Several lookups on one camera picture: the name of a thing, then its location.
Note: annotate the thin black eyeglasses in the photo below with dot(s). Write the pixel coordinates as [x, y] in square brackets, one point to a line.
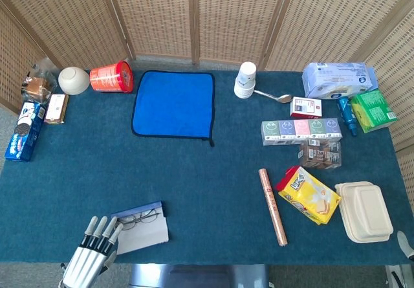
[142, 218]

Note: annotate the small brown white box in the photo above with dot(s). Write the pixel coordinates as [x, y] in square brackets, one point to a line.
[55, 109]

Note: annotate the stack of white paper cups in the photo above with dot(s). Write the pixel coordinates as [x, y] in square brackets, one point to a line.
[245, 82]

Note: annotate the dark blue bottle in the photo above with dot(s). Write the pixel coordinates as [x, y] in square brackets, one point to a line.
[346, 113]

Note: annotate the clear bag brown cake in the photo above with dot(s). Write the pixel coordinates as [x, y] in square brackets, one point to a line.
[38, 85]

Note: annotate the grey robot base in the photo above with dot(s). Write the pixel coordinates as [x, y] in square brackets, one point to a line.
[200, 276]

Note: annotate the woven wooden folding screen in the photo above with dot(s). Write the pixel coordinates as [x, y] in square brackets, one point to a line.
[161, 16]

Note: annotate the yellow red Lipo snack bag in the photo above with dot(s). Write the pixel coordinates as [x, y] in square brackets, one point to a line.
[307, 197]

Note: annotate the cream bowl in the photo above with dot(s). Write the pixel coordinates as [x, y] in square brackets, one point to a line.
[73, 81]

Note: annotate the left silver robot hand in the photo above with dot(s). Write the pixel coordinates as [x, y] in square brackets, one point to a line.
[84, 265]

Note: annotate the brown clear wrapped pack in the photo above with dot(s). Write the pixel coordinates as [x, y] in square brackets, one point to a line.
[321, 157]

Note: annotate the blue eyeglass case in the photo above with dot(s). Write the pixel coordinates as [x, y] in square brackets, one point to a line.
[145, 234]

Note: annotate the green tissue pack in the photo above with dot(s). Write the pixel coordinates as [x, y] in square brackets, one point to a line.
[373, 110]

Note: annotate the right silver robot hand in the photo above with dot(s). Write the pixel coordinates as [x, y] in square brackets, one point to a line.
[407, 244]

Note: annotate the pale blue tissue pack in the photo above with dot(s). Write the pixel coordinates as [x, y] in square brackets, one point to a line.
[338, 81]

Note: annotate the beige lidded lunch container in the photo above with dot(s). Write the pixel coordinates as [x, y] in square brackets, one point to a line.
[363, 210]

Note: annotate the small white red box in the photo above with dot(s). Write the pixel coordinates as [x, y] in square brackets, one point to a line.
[305, 107]

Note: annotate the metal spoon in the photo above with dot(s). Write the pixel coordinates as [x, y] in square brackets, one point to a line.
[283, 98]

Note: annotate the orange tub red lid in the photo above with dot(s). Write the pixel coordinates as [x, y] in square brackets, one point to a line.
[108, 78]

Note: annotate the pastel pocket tissue multipack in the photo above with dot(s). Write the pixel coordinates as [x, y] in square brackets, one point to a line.
[300, 131]

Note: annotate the teal table mat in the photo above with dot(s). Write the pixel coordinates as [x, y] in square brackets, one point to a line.
[210, 178]

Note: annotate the wooden rolling pin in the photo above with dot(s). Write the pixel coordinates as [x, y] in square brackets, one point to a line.
[272, 205]

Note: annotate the blue cloth black trim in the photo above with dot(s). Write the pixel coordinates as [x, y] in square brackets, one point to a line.
[174, 103]

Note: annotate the blue Oreo cookie box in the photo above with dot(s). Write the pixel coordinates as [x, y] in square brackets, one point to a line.
[25, 132]

